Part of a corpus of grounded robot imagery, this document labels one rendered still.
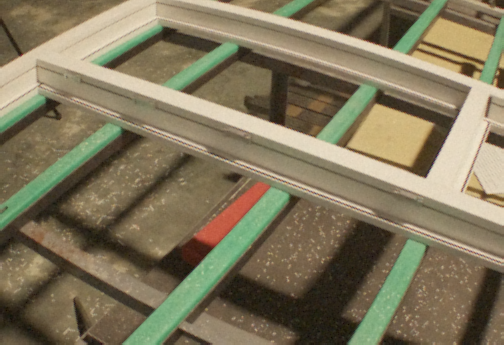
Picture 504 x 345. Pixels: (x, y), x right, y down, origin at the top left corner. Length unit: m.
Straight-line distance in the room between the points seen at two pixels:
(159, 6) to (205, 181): 1.04
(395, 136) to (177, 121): 0.70
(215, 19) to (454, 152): 0.71
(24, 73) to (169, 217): 1.15
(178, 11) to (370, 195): 0.78
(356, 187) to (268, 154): 0.15
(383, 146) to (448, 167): 0.59
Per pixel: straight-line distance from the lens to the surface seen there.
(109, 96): 1.17
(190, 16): 1.53
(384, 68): 1.33
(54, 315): 1.98
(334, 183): 0.97
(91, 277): 0.93
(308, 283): 1.24
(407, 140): 1.61
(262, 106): 2.28
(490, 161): 1.62
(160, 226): 2.25
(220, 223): 1.29
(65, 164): 1.07
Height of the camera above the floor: 1.47
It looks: 34 degrees down
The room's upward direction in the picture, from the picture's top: 3 degrees clockwise
